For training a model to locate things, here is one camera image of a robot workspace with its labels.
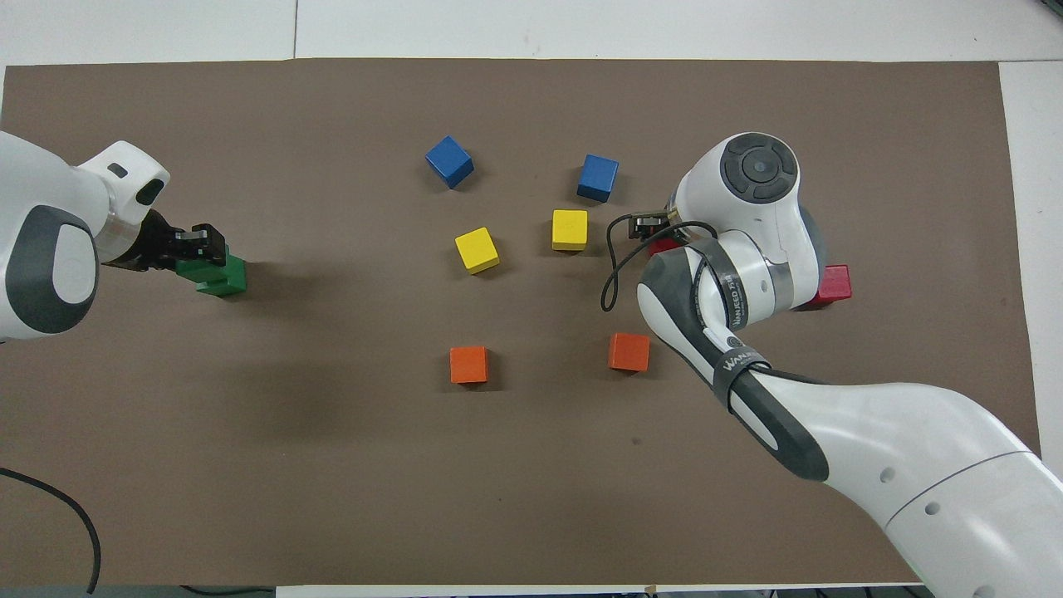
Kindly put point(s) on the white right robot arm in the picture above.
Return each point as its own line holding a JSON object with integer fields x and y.
{"x": 913, "y": 465}

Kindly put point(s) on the orange wooden cube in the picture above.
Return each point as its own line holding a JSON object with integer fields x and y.
{"x": 629, "y": 351}
{"x": 469, "y": 364}

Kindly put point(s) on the green wooden cube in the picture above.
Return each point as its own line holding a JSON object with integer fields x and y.
{"x": 237, "y": 281}
{"x": 203, "y": 274}

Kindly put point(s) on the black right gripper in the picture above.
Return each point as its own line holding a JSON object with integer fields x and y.
{"x": 652, "y": 226}

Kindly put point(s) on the brown table mat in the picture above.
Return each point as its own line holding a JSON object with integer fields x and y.
{"x": 332, "y": 465}

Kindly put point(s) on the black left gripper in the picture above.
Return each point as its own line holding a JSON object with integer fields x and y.
{"x": 145, "y": 245}

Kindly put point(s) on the yellow wooden cube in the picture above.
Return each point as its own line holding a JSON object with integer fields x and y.
{"x": 570, "y": 228}
{"x": 477, "y": 249}

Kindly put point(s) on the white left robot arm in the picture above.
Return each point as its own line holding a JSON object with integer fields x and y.
{"x": 33, "y": 191}

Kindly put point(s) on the blue wooden cube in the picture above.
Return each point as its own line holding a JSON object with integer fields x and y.
{"x": 598, "y": 176}
{"x": 449, "y": 161}

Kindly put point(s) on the red wooden cube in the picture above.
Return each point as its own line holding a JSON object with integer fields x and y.
{"x": 662, "y": 247}
{"x": 835, "y": 286}

